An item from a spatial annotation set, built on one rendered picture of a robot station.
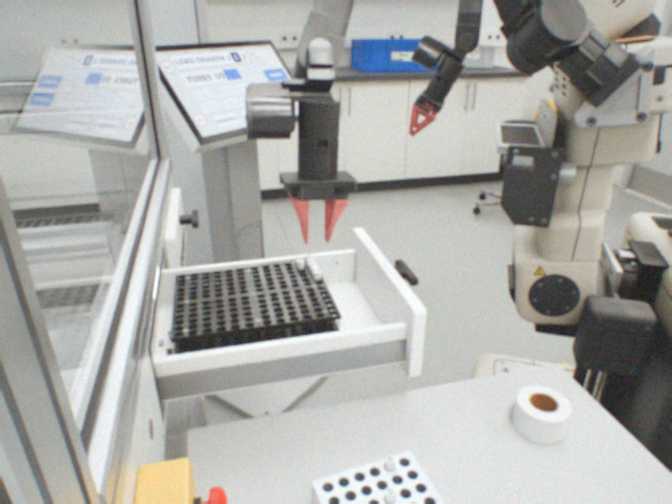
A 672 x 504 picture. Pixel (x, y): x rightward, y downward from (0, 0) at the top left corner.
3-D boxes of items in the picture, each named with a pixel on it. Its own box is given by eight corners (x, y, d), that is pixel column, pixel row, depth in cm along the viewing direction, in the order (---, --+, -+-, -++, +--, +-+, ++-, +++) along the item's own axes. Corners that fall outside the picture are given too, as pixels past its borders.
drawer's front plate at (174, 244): (186, 233, 113) (180, 187, 109) (183, 294, 88) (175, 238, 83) (178, 233, 113) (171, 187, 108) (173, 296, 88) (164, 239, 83)
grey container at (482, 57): (476, 65, 428) (478, 44, 421) (494, 68, 401) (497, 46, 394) (433, 66, 419) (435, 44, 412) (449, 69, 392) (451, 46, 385)
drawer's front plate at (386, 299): (359, 280, 93) (361, 226, 88) (420, 378, 68) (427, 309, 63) (350, 281, 92) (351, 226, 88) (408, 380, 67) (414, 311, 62)
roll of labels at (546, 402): (557, 408, 70) (563, 386, 69) (572, 446, 64) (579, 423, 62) (507, 405, 71) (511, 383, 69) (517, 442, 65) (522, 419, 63)
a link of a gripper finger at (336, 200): (347, 248, 72) (349, 185, 69) (298, 251, 70) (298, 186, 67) (336, 233, 78) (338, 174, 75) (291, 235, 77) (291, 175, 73)
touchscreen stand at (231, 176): (342, 363, 201) (344, 104, 157) (268, 431, 168) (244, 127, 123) (252, 323, 227) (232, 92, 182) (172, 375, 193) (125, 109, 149)
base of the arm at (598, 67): (646, 61, 70) (626, 56, 81) (605, 24, 70) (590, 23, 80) (596, 108, 75) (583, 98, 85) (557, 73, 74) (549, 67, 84)
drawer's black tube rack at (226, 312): (314, 293, 85) (314, 259, 82) (341, 353, 70) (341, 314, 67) (181, 310, 80) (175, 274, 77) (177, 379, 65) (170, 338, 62)
